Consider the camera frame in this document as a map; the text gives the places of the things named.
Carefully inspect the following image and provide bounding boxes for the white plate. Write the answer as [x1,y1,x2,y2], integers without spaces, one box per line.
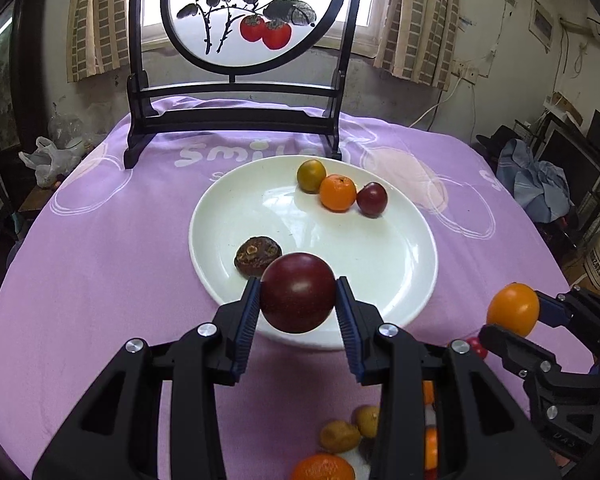
[189,156,438,351]

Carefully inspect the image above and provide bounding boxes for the small yellow-green fruit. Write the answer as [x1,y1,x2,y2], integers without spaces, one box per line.
[355,405,381,438]
[320,421,362,453]

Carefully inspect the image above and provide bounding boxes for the blue clothes pile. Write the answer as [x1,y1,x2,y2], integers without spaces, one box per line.
[497,139,576,223]

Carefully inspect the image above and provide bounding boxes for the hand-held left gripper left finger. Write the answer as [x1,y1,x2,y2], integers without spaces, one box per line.
[32,276,263,480]

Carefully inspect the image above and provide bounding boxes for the green-yellow tomato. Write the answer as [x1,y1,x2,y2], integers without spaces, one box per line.
[296,159,327,193]

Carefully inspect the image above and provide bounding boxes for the purple tablecloth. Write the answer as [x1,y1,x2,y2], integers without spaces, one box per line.
[0,95,598,480]

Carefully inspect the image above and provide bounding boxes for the white plastic bag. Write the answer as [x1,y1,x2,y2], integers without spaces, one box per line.
[19,136,83,188]

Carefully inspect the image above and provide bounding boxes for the dark cabinet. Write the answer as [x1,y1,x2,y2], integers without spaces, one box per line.
[0,0,26,201]

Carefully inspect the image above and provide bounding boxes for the white cable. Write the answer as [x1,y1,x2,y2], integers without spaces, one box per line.
[410,75,463,128]

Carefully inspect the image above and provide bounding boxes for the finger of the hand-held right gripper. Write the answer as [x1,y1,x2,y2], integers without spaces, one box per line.
[532,285,600,357]
[480,324,564,387]

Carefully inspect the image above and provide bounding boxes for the computer monitor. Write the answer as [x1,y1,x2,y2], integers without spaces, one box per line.
[537,120,600,196]

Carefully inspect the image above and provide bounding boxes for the white wall outlet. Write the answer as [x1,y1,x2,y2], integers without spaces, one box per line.
[452,60,478,85]

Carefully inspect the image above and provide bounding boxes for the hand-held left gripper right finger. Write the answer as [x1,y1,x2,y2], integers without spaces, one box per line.
[334,276,563,480]

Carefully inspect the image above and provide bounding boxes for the cardboard box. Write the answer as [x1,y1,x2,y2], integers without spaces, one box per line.
[550,91,583,123]

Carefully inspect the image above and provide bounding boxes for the brick pattern curtain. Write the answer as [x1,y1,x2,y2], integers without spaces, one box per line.
[67,0,133,83]
[372,0,463,92]

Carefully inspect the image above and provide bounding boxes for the small dark red plum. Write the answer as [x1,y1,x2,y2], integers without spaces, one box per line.
[356,182,388,218]

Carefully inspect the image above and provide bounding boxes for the clear plastic bag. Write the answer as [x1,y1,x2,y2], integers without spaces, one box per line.
[47,105,88,153]

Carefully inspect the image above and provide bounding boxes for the white wall frame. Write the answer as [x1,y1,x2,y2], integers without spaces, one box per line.
[527,0,556,52]

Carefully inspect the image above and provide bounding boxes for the black hat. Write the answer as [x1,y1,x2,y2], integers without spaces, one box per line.
[475,125,518,161]

